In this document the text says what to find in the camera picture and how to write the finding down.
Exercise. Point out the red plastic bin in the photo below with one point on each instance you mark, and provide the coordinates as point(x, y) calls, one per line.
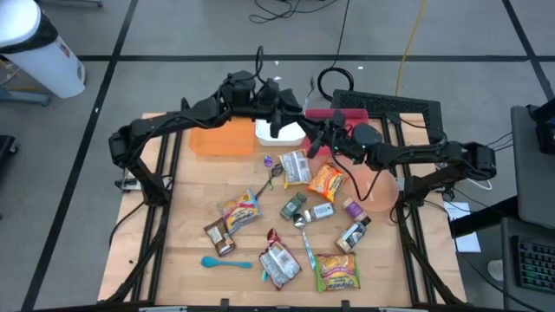
point(360, 117)

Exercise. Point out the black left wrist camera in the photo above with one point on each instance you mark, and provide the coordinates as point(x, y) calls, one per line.
point(268, 93)

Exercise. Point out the purple label spice jar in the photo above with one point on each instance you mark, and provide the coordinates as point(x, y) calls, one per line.
point(354, 209)

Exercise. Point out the green spice jar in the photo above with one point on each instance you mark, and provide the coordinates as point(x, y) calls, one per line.
point(293, 205)

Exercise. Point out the teal silicone spoon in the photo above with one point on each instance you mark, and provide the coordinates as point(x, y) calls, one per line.
point(212, 261)

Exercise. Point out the white computer mouse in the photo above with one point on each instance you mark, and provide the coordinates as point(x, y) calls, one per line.
point(495, 269)

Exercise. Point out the white trash can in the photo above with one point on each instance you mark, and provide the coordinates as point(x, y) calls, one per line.
point(39, 47)

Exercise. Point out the orange ramen packet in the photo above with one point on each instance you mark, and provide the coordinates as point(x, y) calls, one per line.
point(327, 182)

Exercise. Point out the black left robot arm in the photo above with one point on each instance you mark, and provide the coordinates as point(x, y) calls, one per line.
point(173, 123)

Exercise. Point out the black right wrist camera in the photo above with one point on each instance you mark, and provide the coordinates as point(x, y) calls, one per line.
point(339, 118)

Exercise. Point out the dark desk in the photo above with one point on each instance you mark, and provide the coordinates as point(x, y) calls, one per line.
point(509, 260)

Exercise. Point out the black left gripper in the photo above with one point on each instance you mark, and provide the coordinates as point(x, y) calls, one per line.
point(289, 103)

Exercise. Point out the black cap spice jar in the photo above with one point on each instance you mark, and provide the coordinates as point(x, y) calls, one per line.
point(352, 236)

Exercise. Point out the white plastic bin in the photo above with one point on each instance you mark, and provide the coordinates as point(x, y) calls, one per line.
point(292, 135)

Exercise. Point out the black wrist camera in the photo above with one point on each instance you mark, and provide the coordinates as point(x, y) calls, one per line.
point(268, 93)
point(339, 118)

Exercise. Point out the black keyboard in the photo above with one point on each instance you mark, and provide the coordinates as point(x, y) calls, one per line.
point(537, 264)

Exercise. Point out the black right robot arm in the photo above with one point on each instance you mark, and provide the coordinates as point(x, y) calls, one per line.
point(425, 151)

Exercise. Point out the translucent orange bowl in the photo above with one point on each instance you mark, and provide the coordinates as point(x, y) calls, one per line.
point(377, 195)

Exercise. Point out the orange plastic bin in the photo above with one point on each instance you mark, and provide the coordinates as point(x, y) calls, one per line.
point(221, 138)

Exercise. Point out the black desktop device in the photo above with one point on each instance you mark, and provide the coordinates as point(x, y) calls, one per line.
point(547, 134)

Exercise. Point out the grey stand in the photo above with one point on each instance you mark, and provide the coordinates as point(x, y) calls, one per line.
point(73, 2)
point(26, 97)

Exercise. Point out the red and white ramen packet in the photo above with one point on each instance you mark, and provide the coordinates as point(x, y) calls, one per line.
point(279, 262)

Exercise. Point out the white label spice jar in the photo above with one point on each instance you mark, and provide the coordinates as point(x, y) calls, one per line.
point(321, 211)

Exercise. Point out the yellow and green ramen packet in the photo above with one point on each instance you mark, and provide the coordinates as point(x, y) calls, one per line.
point(337, 271)

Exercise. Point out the white paper sheet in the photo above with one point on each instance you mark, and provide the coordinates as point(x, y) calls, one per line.
point(455, 210)

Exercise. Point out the black table frame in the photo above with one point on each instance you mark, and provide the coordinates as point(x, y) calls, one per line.
point(260, 309)

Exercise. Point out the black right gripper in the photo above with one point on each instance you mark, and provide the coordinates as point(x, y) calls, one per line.
point(338, 138)

